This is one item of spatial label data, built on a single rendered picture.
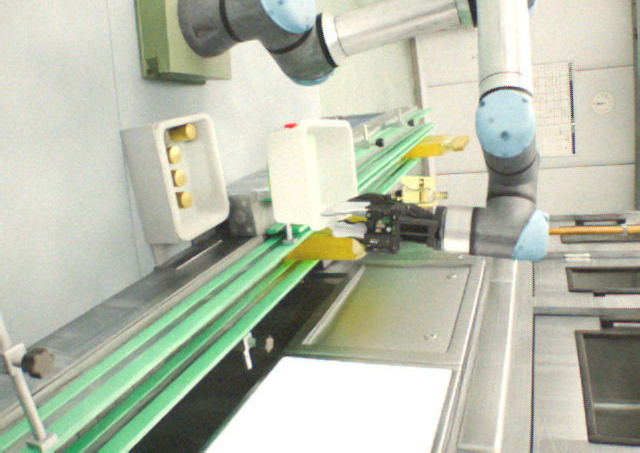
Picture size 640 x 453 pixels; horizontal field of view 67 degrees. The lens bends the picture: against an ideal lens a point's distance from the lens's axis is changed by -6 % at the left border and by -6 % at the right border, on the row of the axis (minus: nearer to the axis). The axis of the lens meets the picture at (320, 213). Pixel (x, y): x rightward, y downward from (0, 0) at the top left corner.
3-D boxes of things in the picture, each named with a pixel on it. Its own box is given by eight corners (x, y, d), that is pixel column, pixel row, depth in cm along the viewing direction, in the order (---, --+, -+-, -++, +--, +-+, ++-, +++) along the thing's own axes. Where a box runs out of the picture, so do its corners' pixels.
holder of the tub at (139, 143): (152, 270, 98) (184, 271, 94) (119, 130, 91) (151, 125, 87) (201, 240, 113) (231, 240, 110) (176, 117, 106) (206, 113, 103)
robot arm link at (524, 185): (539, 118, 72) (536, 187, 68) (541, 153, 81) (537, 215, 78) (485, 118, 75) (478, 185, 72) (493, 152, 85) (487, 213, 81)
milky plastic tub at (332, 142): (251, 125, 78) (301, 118, 75) (309, 125, 99) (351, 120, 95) (263, 235, 81) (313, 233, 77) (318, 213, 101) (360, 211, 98)
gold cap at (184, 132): (177, 123, 103) (194, 121, 101) (181, 140, 104) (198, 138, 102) (167, 126, 100) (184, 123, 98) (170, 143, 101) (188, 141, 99)
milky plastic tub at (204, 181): (147, 245, 96) (183, 244, 92) (119, 129, 90) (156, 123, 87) (198, 217, 111) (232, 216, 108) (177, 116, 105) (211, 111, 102)
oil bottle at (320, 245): (279, 260, 118) (366, 261, 110) (274, 238, 117) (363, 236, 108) (289, 251, 123) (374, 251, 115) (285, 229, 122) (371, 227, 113)
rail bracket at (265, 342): (206, 369, 92) (270, 377, 86) (198, 336, 90) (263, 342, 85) (218, 358, 95) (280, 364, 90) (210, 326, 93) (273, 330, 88)
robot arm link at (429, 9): (258, 14, 104) (526, -76, 85) (290, 56, 117) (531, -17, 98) (257, 57, 99) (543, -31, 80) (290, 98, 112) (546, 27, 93)
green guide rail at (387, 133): (261, 201, 111) (294, 200, 108) (260, 197, 110) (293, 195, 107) (419, 111, 265) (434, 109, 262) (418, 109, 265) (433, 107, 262)
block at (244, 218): (229, 238, 111) (256, 237, 108) (220, 196, 109) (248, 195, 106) (237, 233, 114) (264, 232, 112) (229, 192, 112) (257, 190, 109)
